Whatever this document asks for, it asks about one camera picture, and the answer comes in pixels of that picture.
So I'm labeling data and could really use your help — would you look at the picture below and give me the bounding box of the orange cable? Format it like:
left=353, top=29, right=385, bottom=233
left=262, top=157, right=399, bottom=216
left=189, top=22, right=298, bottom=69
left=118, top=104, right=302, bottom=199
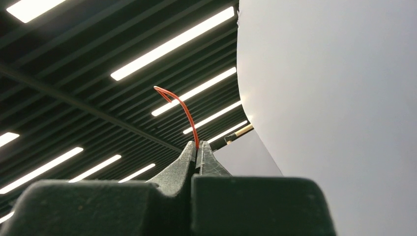
left=153, top=86, right=200, bottom=150

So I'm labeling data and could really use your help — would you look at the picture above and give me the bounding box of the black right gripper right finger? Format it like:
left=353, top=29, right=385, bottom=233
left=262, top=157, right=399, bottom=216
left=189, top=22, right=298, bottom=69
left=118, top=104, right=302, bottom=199
left=190, top=141, right=336, bottom=236

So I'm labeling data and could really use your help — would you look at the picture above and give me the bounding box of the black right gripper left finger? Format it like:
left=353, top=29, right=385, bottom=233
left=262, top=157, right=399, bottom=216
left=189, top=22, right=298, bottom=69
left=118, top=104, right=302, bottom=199
left=0, top=141, right=196, bottom=236

